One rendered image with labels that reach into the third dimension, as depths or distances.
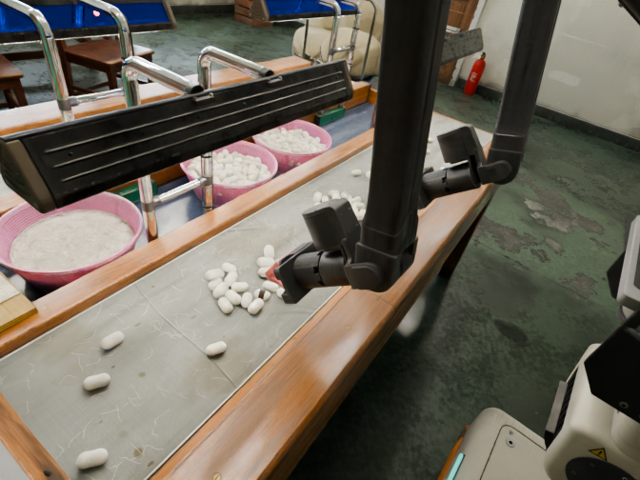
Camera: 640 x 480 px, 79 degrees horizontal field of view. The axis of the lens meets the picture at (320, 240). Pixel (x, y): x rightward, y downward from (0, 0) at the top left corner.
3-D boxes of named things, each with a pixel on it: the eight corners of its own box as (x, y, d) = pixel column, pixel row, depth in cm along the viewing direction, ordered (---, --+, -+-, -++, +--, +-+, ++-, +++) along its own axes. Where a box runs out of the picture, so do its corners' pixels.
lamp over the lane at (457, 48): (482, 50, 149) (490, 30, 145) (418, 75, 106) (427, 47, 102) (463, 45, 152) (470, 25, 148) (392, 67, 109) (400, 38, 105)
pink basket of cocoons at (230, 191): (286, 179, 123) (290, 152, 117) (255, 226, 103) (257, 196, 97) (209, 158, 126) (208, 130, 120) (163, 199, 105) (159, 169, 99)
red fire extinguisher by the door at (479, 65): (475, 94, 483) (492, 51, 452) (470, 96, 471) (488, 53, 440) (466, 90, 489) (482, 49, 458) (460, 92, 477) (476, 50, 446)
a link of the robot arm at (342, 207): (383, 290, 48) (412, 259, 54) (350, 205, 46) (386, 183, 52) (315, 293, 57) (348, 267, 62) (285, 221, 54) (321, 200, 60)
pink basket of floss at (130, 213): (158, 226, 97) (153, 193, 91) (131, 309, 76) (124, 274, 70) (39, 220, 91) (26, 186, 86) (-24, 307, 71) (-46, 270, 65)
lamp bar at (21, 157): (353, 100, 82) (361, 64, 78) (42, 217, 40) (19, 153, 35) (323, 88, 85) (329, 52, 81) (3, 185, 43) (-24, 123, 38)
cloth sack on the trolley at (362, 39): (385, 77, 399) (395, 37, 375) (345, 89, 349) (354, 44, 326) (341, 61, 421) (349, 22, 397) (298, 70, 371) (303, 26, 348)
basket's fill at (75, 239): (158, 258, 87) (155, 239, 83) (54, 315, 72) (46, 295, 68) (99, 214, 95) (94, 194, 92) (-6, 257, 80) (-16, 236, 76)
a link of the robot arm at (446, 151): (512, 177, 70) (517, 168, 77) (495, 115, 68) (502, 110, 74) (448, 194, 77) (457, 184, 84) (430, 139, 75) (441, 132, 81)
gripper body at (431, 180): (406, 182, 81) (438, 173, 76) (425, 168, 88) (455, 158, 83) (416, 210, 82) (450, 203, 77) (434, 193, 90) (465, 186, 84)
